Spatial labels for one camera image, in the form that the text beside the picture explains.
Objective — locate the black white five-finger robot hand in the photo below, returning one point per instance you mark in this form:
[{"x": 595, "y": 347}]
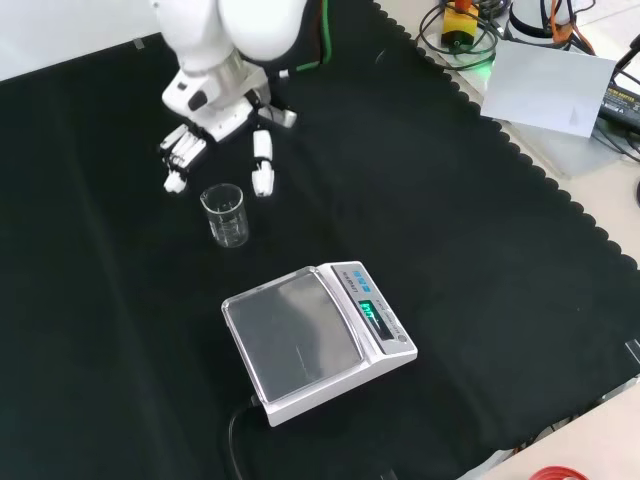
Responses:
[{"x": 220, "y": 117}]

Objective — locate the yellow emergency stop button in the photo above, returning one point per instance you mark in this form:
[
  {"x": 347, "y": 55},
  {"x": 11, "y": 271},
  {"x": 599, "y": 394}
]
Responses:
[{"x": 459, "y": 22}]

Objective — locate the black power adapter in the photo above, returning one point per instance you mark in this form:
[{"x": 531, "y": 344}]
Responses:
[{"x": 621, "y": 106}]

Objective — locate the black scalloped table cloth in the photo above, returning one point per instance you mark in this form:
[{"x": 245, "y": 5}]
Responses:
[{"x": 300, "y": 250}]

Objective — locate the small clear glass beaker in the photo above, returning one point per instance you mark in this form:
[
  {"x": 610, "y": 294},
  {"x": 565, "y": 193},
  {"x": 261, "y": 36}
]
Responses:
[{"x": 227, "y": 220}]

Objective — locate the pale white board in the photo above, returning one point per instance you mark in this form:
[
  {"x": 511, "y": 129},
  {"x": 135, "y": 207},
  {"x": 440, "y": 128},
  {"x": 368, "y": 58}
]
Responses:
[{"x": 547, "y": 95}]

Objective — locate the grey tape piece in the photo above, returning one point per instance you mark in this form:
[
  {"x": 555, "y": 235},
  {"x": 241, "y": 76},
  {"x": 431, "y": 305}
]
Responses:
[{"x": 138, "y": 44}]

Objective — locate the white electronic balance steel pan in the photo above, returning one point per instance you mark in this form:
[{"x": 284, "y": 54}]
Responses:
[{"x": 320, "y": 340}]

